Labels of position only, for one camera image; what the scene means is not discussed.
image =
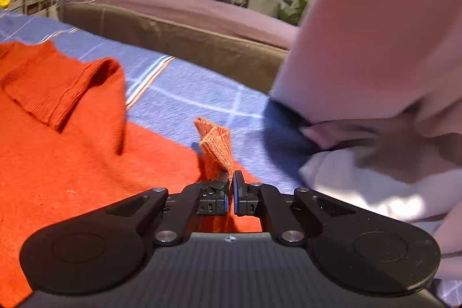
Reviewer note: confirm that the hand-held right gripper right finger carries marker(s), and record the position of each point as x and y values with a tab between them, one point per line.
238	192

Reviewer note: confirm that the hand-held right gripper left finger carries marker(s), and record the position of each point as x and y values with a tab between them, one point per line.
214	199

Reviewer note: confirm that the orange knit sweater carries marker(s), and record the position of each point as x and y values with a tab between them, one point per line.
72	156

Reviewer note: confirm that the blue plaid bedsheet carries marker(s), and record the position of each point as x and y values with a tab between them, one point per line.
202	95

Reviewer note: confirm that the white cloth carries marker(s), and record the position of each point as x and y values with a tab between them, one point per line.
361	181

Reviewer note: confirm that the brown bed with mauve sheet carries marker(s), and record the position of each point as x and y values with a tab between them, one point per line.
187	26

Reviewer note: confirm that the green leafy plant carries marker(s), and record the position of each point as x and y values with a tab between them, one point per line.
294	10

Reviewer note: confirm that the beige cushion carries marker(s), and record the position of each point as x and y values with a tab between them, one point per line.
265	1

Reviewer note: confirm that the yellow object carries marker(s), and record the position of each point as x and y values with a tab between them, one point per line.
3	0

